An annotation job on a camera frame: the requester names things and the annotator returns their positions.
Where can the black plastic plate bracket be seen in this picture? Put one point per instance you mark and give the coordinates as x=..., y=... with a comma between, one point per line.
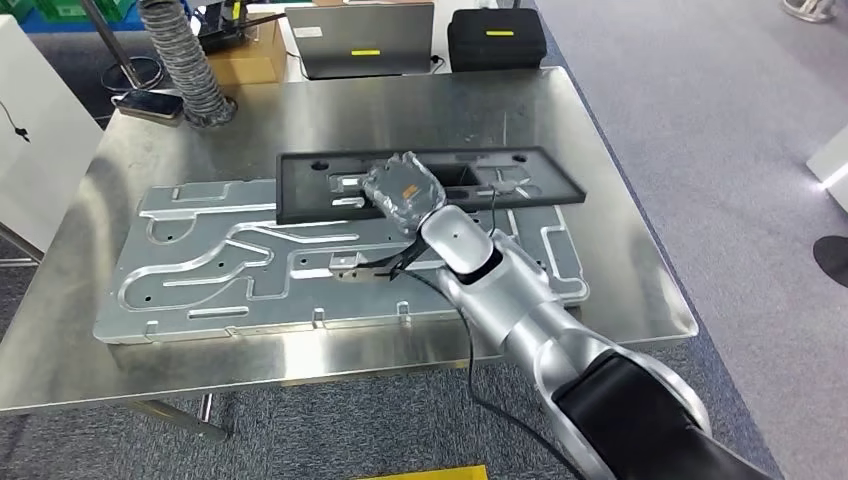
x=298, y=192

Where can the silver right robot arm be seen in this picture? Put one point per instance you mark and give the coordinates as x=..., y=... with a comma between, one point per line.
x=530, y=311

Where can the stainless steel workbench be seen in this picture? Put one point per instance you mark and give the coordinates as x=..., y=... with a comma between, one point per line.
x=397, y=112

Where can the black carry case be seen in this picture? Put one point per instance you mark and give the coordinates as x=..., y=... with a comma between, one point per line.
x=497, y=46

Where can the grey laptop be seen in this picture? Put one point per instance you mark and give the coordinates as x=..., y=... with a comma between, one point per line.
x=361, y=40

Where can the embossed metal plate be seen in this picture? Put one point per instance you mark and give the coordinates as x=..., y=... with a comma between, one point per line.
x=199, y=291

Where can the brown cardboard box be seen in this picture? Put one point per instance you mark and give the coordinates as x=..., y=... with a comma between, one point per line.
x=252, y=63

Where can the black electronic device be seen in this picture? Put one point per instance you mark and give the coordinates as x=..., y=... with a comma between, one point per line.
x=225, y=30

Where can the dark phone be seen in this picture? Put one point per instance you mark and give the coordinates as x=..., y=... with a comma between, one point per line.
x=149, y=104

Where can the black round base stand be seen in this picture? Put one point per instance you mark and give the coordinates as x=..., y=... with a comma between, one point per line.
x=132, y=76

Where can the white cabinet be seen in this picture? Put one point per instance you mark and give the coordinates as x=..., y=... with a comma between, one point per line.
x=46, y=132

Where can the white lit platform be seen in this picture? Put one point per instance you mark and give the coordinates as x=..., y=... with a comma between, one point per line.
x=831, y=166

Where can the green plastic crates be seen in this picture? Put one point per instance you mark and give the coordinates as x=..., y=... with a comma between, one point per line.
x=60, y=8

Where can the silver chair base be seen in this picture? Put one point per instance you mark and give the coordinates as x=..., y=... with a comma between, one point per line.
x=808, y=10

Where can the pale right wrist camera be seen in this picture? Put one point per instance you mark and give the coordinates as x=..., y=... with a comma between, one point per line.
x=344, y=265

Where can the black stanchion post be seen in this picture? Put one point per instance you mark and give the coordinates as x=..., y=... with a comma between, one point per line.
x=833, y=262

